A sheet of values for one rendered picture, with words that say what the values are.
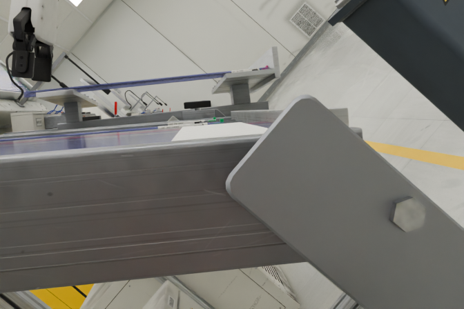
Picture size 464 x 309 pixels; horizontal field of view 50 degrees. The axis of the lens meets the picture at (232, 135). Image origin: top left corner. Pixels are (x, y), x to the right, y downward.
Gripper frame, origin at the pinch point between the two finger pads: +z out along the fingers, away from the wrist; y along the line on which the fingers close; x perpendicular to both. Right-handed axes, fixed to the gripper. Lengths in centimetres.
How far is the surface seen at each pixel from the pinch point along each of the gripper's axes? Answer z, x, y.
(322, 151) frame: 5, 32, 64
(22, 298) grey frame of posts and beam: 41.3, -2.1, -10.0
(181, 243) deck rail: 10, 27, 60
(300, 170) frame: 6, 31, 64
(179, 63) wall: -74, -6, -749
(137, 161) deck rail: 6, 24, 60
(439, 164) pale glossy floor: 15, 115, -87
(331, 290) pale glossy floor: 63, 81, -88
